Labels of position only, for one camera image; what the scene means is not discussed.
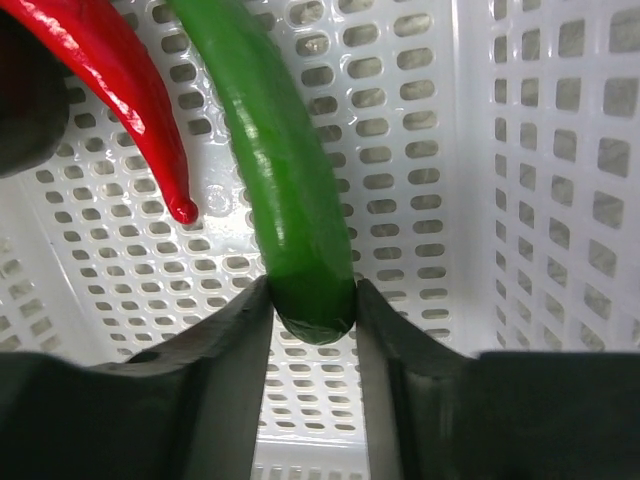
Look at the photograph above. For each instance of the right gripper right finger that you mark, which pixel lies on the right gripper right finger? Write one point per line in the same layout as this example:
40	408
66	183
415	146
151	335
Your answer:
432	413

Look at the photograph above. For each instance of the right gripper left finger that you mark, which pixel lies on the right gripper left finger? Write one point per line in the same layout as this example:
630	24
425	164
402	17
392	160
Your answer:
187	408

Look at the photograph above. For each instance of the green chili pepper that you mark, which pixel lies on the green chili pepper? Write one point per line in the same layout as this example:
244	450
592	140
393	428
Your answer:
297	214

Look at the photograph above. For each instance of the red chili pepper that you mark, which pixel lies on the red chili pepper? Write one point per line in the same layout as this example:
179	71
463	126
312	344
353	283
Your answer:
95	42

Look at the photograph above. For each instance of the white plastic basket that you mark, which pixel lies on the white plastic basket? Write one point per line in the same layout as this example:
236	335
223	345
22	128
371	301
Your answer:
486	156

